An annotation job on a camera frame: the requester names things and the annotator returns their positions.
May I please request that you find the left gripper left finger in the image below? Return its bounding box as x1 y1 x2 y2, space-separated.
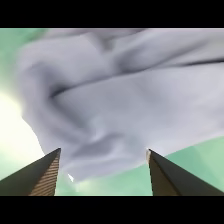
0 147 62 197

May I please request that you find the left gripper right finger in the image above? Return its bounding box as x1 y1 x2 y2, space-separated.
145 148 224 197

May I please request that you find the pale grey shirt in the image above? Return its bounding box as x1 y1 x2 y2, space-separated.
15 28 224 183

